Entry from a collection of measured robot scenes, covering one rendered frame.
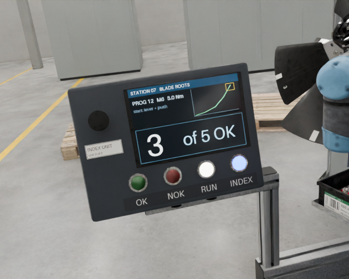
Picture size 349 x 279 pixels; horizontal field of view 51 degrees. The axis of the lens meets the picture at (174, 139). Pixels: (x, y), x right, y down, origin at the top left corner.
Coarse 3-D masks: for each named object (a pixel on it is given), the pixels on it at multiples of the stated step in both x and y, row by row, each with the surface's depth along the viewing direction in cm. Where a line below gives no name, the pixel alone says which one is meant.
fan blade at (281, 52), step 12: (276, 48) 140; (288, 48) 133; (300, 48) 128; (312, 48) 124; (276, 60) 139; (288, 60) 133; (300, 60) 129; (312, 60) 125; (324, 60) 122; (276, 72) 139; (288, 72) 134; (300, 72) 130; (312, 72) 126; (288, 84) 135; (300, 84) 131; (312, 84) 128; (288, 96) 136
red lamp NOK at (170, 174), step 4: (168, 168) 52; (172, 168) 52; (176, 168) 52; (164, 172) 52; (168, 172) 52; (172, 172) 52; (176, 172) 52; (180, 172) 53; (164, 176) 52; (168, 176) 52; (172, 176) 52; (176, 176) 52; (180, 176) 53; (168, 180) 52; (172, 180) 52; (176, 180) 52; (180, 180) 53; (172, 184) 53
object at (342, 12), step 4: (344, 0) 130; (348, 0) 123; (336, 4) 138; (340, 4) 134; (344, 4) 130; (348, 4) 124; (336, 8) 138; (340, 8) 134; (344, 8) 130; (348, 8) 124; (336, 12) 138; (340, 12) 134; (344, 12) 130; (348, 12) 125; (340, 16) 134; (344, 16) 130
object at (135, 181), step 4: (132, 176) 51; (136, 176) 52; (140, 176) 52; (144, 176) 52; (132, 180) 51; (136, 180) 51; (140, 180) 51; (144, 180) 51; (132, 184) 51; (136, 184) 51; (140, 184) 51; (144, 184) 51; (132, 188) 52; (136, 188) 51; (140, 188) 51; (144, 188) 52
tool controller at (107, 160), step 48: (96, 96) 50; (144, 96) 51; (192, 96) 52; (240, 96) 54; (96, 144) 51; (192, 144) 53; (240, 144) 54; (96, 192) 51; (144, 192) 52; (192, 192) 53
